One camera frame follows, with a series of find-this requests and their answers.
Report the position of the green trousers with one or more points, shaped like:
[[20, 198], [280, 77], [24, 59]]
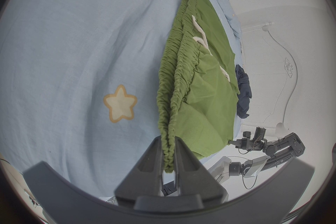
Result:
[[204, 102]]

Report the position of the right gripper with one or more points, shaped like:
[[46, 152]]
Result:
[[244, 143]]

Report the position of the bed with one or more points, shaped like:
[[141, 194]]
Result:
[[65, 60]]

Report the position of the dark blue garment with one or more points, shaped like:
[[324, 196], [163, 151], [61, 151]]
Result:
[[244, 91]]

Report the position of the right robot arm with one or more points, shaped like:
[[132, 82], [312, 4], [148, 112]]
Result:
[[288, 148]]

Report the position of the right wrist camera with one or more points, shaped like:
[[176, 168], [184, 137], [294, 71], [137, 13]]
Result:
[[246, 135]]

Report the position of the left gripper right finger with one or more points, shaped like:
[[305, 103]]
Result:
[[196, 178]]

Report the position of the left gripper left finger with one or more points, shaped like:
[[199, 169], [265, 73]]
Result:
[[141, 178]]

